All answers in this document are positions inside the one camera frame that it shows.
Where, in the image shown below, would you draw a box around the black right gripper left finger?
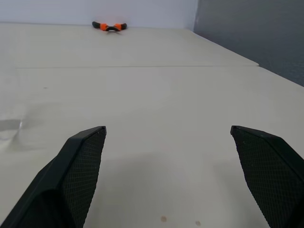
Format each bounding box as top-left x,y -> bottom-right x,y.
0,125 -> 107,228

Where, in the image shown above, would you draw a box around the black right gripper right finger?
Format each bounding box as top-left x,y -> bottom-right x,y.
230,125 -> 304,228

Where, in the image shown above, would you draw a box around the clear glass cup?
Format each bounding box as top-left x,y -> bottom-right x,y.
0,102 -> 27,146

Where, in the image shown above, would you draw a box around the orange and black pliers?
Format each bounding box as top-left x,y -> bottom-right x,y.
92,21 -> 129,34

